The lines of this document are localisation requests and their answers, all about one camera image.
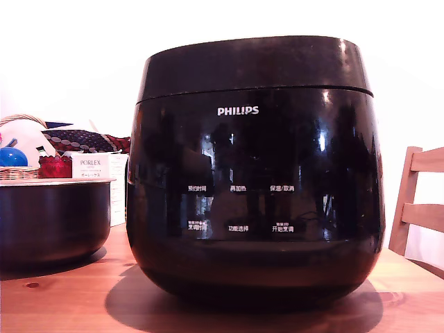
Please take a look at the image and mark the wooden chair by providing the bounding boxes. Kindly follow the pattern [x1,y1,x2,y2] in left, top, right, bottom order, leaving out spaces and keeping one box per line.
[388,146,444,272]

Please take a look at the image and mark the white soft toy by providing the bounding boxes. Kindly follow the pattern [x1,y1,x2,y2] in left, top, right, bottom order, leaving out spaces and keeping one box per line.
[0,121,57,168]

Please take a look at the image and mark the red glass jar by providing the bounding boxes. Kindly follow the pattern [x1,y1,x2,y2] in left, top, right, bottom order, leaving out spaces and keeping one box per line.
[38,155,73,179]

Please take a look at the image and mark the black rice cooker lid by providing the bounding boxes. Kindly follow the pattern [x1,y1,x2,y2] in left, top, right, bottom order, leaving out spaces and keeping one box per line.
[136,35,375,104]

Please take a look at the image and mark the black inner cooking pot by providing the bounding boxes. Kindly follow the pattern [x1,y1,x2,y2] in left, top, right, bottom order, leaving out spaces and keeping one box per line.
[0,178,117,273]

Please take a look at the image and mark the tall white carton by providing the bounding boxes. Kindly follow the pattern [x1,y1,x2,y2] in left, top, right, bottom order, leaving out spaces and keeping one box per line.
[108,153,130,227]

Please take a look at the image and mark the white Porlex box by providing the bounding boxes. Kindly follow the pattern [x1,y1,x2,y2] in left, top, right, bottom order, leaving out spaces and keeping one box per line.
[71,153,112,180]

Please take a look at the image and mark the dark patterned cloth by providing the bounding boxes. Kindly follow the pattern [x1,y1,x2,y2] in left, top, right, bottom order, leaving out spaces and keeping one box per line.
[41,121,133,155]

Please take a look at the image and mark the blue ball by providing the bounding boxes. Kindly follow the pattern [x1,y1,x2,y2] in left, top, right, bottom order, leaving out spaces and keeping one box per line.
[0,146,29,168]

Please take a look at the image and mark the black Philips rice cooker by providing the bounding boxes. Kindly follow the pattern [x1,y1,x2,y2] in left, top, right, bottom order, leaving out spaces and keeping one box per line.
[125,85,386,307]

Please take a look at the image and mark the woven wicker basket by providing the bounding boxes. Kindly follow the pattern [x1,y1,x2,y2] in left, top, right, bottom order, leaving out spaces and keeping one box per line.
[0,114,58,182]

